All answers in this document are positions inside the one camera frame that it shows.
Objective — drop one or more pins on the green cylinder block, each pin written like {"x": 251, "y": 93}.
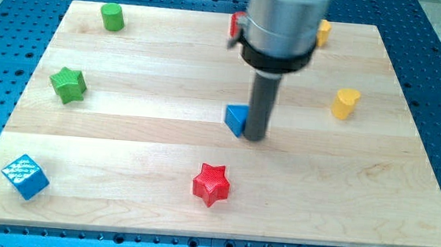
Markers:
{"x": 112, "y": 16}

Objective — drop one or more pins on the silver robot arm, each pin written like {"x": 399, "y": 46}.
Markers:
{"x": 276, "y": 37}

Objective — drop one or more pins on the blue cube block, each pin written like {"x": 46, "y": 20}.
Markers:
{"x": 26, "y": 176}

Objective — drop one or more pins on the blue triangle block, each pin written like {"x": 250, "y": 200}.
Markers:
{"x": 235, "y": 118}

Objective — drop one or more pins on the yellow heart block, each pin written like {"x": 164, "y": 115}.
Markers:
{"x": 344, "y": 103}

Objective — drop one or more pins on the red star block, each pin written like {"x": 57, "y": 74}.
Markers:
{"x": 211, "y": 184}

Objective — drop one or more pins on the black collar tool mount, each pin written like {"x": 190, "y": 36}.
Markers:
{"x": 266, "y": 63}

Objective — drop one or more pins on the yellow block behind arm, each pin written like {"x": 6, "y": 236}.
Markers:
{"x": 323, "y": 33}

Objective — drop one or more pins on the green star block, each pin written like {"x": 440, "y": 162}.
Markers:
{"x": 69, "y": 85}

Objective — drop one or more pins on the wooden board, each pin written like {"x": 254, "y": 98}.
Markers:
{"x": 124, "y": 158}

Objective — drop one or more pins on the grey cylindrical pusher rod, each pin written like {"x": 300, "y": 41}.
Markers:
{"x": 264, "y": 92}

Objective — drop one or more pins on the red block behind arm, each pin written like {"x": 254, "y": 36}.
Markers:
{"x": 235, "y": 25}

